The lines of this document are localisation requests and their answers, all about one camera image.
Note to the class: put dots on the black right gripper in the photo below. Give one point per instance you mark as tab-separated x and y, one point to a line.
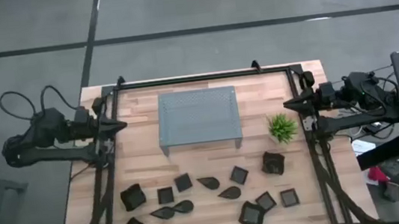
326	97

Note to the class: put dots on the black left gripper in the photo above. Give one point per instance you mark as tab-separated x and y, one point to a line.
86	130

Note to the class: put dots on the black teardrop plate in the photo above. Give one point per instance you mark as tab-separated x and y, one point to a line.
232	193
164	213
210	183
184	206

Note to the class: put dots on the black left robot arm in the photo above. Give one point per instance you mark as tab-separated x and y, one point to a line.
50	156

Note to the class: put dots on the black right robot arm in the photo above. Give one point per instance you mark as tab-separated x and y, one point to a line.
358	121

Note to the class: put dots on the green plant in white pot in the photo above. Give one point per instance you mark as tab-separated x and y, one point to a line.
282	128

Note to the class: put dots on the white paper sheet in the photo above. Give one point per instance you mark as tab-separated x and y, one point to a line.
362	146

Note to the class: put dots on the power adapter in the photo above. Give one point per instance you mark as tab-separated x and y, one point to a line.
374	128

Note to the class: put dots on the grey perforated metal shelf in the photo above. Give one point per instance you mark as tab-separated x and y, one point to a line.
200	115

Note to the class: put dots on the black desk leg bar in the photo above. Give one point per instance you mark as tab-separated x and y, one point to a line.
385	153

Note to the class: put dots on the red object on floor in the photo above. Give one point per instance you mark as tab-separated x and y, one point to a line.
377	174

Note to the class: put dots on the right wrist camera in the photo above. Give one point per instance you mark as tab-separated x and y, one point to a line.
307	79

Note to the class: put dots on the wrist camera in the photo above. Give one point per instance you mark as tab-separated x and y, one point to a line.
307	79
98	105

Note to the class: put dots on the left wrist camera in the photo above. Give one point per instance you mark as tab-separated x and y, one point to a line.
98	105

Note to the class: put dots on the black aluminium rig frame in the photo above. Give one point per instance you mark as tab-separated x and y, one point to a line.
199	78

